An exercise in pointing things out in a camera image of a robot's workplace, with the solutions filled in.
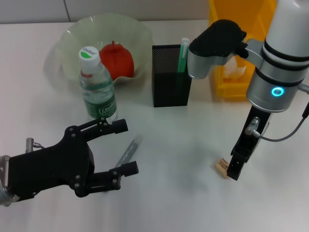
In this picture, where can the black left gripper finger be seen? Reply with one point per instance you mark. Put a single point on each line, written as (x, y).
(119, 126)
(130, 169)

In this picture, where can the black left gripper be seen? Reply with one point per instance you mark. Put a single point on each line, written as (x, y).
(50, 166)

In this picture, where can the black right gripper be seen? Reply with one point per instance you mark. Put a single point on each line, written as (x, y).
(253, 135)

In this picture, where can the beige eraser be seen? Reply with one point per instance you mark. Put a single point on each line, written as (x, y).
(220, 168)

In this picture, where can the grey glitter pen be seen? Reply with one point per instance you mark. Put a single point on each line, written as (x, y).
(129, 151)

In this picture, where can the clear water bottle green label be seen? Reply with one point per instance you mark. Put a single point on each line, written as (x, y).
(99, 96)

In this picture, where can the orange fruit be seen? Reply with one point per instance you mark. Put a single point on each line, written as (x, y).
(118, 60)

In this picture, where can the green utility knife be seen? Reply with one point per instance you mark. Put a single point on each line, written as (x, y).
(182, 58)

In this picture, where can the white paper ball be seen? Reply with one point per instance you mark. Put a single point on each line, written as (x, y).
(235, 70)

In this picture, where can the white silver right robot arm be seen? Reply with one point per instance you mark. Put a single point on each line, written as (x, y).
(282, 55)

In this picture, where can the black mesh pen holder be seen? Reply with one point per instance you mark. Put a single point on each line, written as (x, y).
(169, 89)

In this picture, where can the pale green glass fruit plate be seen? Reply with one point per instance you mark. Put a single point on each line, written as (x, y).
(72, 48)

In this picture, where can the yellow plastic bin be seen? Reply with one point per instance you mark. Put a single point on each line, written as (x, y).
(222, 89)

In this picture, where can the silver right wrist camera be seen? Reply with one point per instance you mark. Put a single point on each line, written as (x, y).
(212, 48)

